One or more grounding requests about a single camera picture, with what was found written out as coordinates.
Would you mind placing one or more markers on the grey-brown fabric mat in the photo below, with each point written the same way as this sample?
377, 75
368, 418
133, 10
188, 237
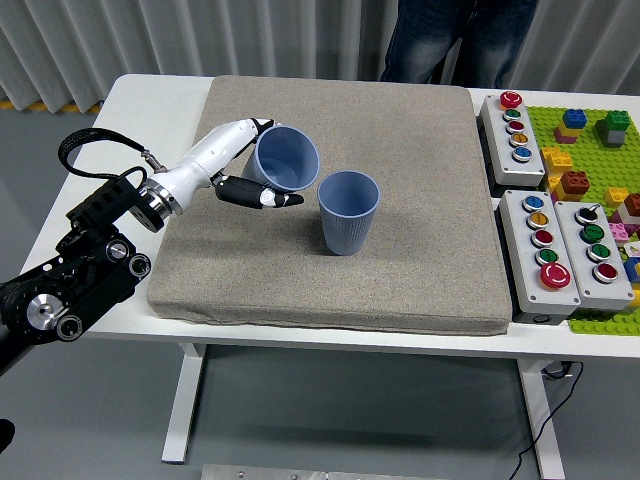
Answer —
325, 285

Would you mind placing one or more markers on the green building baseplate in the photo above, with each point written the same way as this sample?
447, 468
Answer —
585, 155

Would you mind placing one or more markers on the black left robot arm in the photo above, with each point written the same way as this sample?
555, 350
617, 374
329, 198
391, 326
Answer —
75, 280

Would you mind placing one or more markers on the pink building brick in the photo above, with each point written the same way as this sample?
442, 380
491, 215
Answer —
619, 233

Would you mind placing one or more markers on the person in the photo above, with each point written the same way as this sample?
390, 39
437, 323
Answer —
420, 45

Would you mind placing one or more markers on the brown building brick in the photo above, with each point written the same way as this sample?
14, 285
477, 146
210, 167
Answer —
633, 204
575, 183

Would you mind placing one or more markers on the blue building brick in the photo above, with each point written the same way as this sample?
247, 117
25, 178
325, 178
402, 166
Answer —
634, 270
575, 119

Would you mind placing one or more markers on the grey building brick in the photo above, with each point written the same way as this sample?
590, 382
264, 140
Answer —
615, 138

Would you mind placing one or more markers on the white table leg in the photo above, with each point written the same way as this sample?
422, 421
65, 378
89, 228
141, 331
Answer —
542, 425
182, 400

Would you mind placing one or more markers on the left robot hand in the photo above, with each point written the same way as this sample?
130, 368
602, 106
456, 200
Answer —
210, 152

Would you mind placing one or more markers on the yellow building brick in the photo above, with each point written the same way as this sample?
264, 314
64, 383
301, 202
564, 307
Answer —
565, 132
616, 197
556, 160

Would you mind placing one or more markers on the grey selector switch control box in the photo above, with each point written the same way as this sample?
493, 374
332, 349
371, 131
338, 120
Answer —
576, 250

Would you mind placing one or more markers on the grey five-button control box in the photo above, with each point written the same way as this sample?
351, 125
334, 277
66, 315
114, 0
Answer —
525, 171
520, 235

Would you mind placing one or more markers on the blue ribbed plastic cup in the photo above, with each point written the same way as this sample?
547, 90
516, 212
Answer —
285, 160
345, 235

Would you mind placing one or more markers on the green building brick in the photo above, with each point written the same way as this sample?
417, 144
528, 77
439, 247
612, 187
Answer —
616, 121

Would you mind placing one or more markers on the grey pleated curtain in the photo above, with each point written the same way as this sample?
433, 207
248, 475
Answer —
200, 35

